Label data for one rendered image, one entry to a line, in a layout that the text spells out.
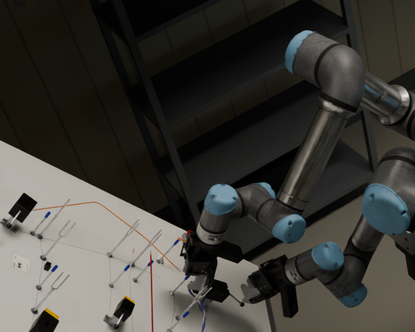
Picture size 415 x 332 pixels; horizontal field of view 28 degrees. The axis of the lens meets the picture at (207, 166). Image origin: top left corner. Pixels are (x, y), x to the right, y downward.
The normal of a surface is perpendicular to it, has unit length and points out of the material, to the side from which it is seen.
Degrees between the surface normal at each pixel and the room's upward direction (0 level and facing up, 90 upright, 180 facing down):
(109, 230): 52
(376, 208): 87
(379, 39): 90
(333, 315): 0
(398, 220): 88
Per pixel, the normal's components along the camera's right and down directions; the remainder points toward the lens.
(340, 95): -0.22, 0.04
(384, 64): 0.45, 0.46
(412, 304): -0.26, -0.75
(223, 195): 0.22, -0.74
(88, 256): 0.59, -0.67
